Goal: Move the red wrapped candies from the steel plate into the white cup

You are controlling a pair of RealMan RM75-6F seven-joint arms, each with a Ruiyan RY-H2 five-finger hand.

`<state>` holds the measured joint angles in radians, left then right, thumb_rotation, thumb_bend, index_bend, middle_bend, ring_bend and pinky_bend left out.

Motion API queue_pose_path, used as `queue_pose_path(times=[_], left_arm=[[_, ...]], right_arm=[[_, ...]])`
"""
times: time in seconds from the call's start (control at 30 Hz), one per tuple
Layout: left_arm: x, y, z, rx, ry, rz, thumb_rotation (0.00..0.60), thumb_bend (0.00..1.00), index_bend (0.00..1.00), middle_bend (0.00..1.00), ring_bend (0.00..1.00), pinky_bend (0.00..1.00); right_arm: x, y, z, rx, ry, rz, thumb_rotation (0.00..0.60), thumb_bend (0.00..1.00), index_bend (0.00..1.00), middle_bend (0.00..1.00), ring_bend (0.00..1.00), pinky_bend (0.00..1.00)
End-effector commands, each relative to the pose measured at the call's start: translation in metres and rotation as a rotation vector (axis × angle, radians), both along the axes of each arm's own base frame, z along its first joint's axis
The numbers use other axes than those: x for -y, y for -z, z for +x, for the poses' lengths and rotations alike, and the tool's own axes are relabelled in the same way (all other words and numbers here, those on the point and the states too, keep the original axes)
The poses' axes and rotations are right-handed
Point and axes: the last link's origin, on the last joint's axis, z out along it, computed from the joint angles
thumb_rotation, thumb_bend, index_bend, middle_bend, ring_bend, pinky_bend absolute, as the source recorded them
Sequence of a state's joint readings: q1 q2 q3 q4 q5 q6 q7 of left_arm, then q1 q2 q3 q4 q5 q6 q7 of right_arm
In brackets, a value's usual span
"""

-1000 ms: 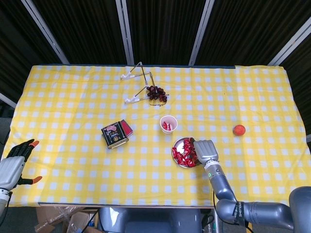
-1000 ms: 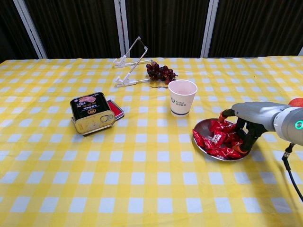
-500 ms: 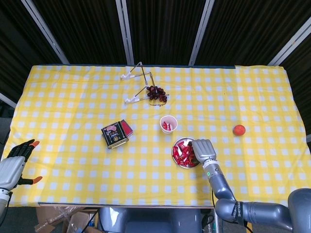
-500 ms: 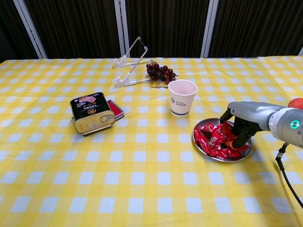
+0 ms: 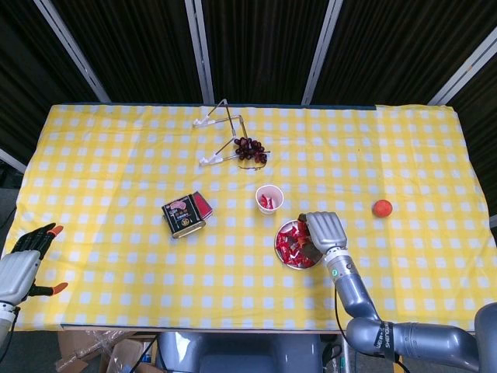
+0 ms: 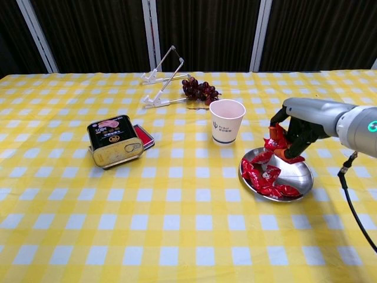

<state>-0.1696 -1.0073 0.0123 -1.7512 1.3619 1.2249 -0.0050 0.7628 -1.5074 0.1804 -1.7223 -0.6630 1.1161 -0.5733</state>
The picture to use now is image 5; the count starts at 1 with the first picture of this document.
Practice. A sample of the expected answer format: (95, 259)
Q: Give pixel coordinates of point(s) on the black gold luncheon meat tin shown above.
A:
(182, 215)

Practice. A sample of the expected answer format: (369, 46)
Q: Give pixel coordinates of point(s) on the clear plastic wrap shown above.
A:
(105, 349)

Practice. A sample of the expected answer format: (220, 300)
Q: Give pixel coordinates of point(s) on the white paper cup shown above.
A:
(261, 211)

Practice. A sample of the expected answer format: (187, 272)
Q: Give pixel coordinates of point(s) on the silver metal plate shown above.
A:
(286, 225)

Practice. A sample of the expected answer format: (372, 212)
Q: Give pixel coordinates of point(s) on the thin brown twig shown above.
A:
(250, 168)

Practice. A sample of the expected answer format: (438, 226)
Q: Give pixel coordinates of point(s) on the black pleated curtain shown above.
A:
(136, 46)

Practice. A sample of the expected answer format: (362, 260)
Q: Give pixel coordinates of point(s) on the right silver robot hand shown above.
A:
(326, 231)

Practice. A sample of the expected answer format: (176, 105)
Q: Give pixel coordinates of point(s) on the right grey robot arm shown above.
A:
(355, 291)

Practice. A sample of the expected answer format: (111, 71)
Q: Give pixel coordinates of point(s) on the metal table leg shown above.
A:
(346, 357)

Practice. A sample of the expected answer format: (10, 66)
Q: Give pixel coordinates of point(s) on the brown cardboard box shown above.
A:
(74, 349)

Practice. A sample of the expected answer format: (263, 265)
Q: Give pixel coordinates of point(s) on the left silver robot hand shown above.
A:
(15, 276)

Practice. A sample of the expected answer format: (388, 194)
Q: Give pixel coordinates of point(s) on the yellow white checkered tablecloth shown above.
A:
(116, 155)

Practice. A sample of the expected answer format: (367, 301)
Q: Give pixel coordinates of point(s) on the grey aluminium frame post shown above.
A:
(13, 163)
(462, 68)
(322, 50)
(72, 50)
(200, 50)

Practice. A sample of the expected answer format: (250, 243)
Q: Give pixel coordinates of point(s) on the orange red peach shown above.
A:
(382, 208)

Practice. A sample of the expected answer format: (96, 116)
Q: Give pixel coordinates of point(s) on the grey robot torso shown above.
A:
(240, 353)

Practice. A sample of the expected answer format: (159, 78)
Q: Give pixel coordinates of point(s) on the dark red grape bunch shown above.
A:
(248, 149)

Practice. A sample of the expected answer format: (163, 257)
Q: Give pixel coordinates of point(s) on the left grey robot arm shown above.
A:
(5, 322)

